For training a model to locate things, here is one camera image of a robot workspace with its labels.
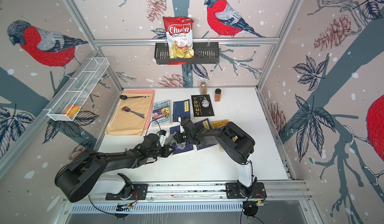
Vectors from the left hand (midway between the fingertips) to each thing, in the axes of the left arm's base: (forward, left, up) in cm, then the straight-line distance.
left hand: (176, 148), depth 87 cm
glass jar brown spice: (+45, -17, +5) cm, 49 cm away
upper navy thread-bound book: (+30, -1, -1) cm, 30 cm away
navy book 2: (+16, -15, 0) cm, 22 cm away
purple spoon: (+30, +38, -1) cm, 49 cm away
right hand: (+7, +2, -1) cm, 8 cm away
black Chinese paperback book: (+31, -16, -1) cm, 35 cm away
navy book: (+2, -8, 0) cm, 8 cm away
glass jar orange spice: (+38, -28, +5) cm, 47 cm away
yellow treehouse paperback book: (+17, -27, 0) cm, 32 cm away
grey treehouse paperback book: (+23, +13, +1) cm, 26 cm away
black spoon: (+41, +45, 0) cm, 61 cm away
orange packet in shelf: (+5, +44, +32) cm, 55 cm away
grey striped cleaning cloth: (+6, +4, +1) cm, 7 cm away
